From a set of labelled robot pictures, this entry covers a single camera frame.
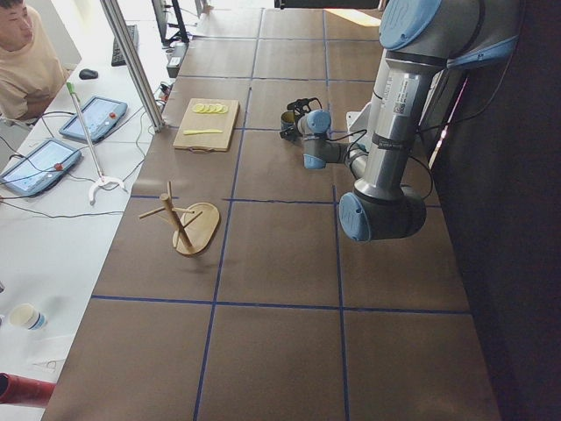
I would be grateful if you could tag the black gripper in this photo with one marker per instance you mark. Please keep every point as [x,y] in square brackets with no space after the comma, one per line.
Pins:
[292,130]

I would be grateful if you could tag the blue mug yellow inside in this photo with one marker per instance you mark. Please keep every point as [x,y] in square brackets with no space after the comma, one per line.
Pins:
[287,121]

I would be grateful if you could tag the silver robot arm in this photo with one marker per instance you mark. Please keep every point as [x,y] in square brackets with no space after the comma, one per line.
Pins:
[419,40]

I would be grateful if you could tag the wooden cup storage rack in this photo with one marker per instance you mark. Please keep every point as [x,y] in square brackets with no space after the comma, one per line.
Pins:
[194,227]

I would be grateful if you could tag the white paper cup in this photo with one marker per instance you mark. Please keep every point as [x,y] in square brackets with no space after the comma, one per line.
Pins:
[27,317]

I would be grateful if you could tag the wooden cutting board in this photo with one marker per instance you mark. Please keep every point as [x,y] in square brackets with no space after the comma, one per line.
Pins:
[197,121]

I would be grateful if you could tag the yellow plastic knife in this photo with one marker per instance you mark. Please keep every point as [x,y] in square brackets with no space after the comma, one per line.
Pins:
[192,132]

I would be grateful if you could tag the upper blue teach pendant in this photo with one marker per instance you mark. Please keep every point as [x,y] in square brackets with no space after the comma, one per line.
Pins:
[100,115]

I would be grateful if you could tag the blue teach pendant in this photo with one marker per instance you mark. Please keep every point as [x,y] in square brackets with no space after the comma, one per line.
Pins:
[100,115]
[41,169]

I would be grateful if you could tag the white grabber stick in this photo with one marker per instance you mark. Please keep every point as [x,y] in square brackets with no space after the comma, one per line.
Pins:
[103,180]

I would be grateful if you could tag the black computer mouse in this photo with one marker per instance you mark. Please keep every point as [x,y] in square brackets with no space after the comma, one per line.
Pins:
[88,74]

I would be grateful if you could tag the lower blue teach pendant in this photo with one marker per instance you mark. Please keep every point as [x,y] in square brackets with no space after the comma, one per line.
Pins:
[41,169]

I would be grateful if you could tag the person in beige shirt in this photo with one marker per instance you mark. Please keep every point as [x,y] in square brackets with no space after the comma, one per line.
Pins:
[31,72]

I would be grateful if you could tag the red cylinder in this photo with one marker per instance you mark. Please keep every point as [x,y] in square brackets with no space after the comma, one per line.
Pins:
[23,391]

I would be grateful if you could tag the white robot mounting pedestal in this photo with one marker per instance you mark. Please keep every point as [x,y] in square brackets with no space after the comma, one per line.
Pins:
[367,118]

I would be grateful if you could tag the aluminium frame post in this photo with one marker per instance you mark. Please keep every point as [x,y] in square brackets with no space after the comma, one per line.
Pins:
[117,24]

